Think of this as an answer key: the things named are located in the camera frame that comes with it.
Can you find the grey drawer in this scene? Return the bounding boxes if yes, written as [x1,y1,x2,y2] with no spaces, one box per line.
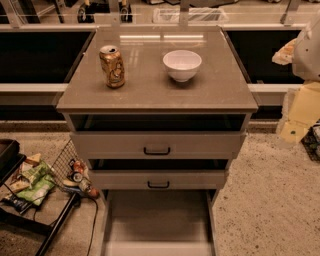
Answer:
[89,170,226,190]
[70,132,246,160]
[100,190,218,256]

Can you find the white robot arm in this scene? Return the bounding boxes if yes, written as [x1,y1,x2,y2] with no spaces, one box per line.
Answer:
[292,12,320,82]

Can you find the grey drawer cabinet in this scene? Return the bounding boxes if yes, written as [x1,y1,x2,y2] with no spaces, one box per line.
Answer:
[55,25,259,214]

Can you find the white ceramic bowl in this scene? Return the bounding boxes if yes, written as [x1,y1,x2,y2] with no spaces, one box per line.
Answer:
[163,50,202,82]

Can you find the gold soda can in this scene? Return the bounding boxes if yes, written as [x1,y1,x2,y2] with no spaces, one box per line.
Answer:
[99,45,125,89]

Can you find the red soda can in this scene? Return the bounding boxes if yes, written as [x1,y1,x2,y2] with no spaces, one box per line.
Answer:
[72,161,85,174]

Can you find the clear plastic bin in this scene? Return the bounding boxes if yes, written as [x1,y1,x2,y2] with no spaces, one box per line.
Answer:
[152,7,229,24]

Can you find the green chip bag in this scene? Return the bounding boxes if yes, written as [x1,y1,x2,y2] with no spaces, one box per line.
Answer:
[16,161,55,206]

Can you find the yellow padding sheet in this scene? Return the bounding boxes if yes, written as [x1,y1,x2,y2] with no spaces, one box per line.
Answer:
[277,82,320,145]

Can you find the blue snack bag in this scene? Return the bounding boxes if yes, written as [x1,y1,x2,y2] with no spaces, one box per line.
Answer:
[1,195,32,214]

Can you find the wire mesh basket left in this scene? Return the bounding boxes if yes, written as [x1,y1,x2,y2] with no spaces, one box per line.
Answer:
[51,140,87,196]

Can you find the black power cable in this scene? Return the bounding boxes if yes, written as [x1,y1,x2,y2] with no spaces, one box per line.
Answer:
[85,197,100,256]

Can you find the wire basket right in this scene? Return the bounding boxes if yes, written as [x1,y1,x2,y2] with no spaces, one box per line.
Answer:
[302,122,320,162]

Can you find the black cart frame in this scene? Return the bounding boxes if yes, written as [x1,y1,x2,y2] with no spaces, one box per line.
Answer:
[0,138,81,256]

